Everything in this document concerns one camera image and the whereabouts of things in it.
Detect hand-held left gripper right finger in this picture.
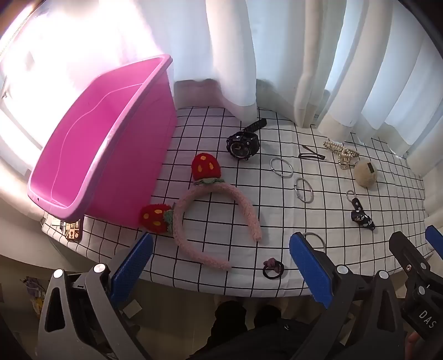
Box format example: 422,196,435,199
289,232,407,360

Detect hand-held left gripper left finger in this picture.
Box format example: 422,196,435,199
37,233,154,360

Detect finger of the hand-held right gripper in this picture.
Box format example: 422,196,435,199
425,225,443,258
388,231,435,289

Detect large silver bangle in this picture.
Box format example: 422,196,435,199
303,232,326,250

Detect black hair tie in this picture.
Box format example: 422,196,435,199
262,258,285,280

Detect black strap keychain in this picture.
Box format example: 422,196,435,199
345,190,376,231

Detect pink fuzzy strawberry headband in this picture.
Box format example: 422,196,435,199
139,153,262,271

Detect beige plush keychain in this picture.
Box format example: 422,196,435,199
354,160,378,188

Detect dark metal hair clip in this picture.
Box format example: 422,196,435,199
298,145,326,160

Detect pearl hair claw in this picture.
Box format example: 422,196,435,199
323,139,360,169

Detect pink plastic bin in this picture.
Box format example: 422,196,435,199
27,53,179,229

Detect black wrist watch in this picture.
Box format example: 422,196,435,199
226,118,268,160

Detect person's right hand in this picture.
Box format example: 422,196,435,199
406,332,428,360

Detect white paper scrap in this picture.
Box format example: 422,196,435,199
121,303,141,319

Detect brown printed board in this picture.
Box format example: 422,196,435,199
52,218,84,243

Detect person's dark pants legs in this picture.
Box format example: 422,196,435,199
204,300,347,360

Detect pile of printed papers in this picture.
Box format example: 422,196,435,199
21,275,47,326

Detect cream curtain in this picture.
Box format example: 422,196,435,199
292,0,347,127

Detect white sheer curtain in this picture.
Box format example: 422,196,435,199
0,0,443,158

